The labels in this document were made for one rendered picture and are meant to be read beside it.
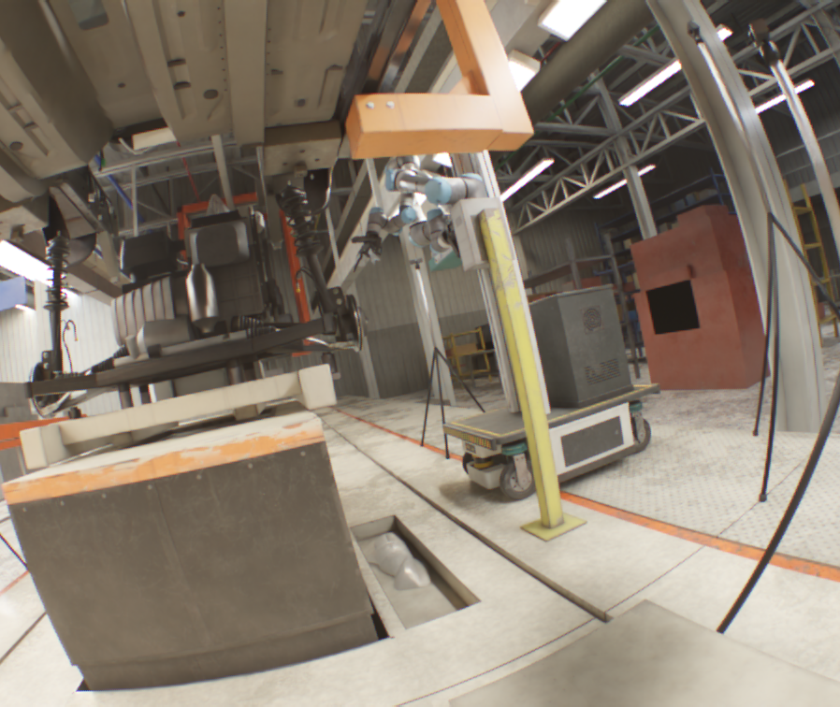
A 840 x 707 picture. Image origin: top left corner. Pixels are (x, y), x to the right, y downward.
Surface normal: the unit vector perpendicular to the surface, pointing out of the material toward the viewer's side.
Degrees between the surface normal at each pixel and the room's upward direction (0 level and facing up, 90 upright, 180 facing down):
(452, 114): 90
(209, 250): 90
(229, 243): 90
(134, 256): 90
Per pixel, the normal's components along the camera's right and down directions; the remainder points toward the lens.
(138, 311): 0.07, -0.02
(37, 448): 0.30, -0.07
